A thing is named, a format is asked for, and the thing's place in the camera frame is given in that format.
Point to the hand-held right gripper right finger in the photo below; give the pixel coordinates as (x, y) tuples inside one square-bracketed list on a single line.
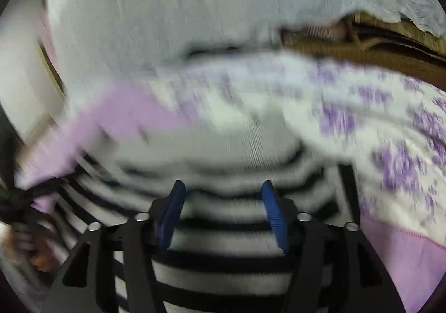
[(275, 219)]

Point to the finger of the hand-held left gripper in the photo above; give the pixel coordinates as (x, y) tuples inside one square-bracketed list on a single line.
[(40, 257), (21, 205)]

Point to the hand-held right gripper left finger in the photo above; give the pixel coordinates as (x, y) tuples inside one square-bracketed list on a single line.
[(170, 219)]

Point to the black grey striped sweater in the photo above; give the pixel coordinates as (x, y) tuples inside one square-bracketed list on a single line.
[(226, 159)]

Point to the purple bedsheet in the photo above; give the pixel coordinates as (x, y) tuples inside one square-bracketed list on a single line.
[(125, 114)]

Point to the white purple floral quilt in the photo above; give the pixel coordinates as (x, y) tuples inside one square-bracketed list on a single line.
[(348, 118)]

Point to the brown folded mats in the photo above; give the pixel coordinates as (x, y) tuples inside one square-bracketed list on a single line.
[(383, 51)]

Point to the white lace mosquito net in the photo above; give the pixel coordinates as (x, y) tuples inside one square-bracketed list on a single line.
[(191, 3)]

